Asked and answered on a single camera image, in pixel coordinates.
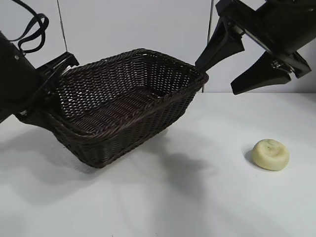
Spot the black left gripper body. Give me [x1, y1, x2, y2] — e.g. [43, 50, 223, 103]
[0, 31, 79, 123]

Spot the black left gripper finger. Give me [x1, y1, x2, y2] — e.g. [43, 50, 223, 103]
[17, 108, 64, 136]

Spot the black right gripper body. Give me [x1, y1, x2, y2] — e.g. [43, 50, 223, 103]
[216, 0, 316, 80]

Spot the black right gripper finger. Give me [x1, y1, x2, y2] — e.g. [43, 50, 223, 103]
[230, 52, 292, 96]
[194, 15, 246, 74]

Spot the dark brown wicker basket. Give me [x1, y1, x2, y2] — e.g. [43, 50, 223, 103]
[48, 48, 209, 169]

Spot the pale yellow egg yolk pastry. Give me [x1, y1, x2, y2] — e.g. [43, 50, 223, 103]
[251, 138, 290, 171]

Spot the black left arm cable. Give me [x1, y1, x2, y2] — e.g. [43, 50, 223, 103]
[14, 0, 50, 54]

